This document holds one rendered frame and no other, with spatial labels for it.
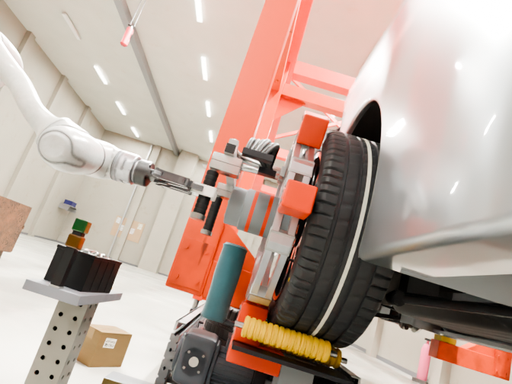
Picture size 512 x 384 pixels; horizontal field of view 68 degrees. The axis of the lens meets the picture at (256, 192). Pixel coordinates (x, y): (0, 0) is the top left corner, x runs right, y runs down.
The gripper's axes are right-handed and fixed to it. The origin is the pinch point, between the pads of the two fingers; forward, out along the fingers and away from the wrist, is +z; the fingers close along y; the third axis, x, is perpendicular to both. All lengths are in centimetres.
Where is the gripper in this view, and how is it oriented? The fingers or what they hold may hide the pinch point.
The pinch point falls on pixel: (204, 191)
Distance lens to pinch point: 109.9
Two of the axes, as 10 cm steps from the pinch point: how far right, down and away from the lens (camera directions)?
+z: 9.6, 2.9, -0.2
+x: 2.9, -9.3, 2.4
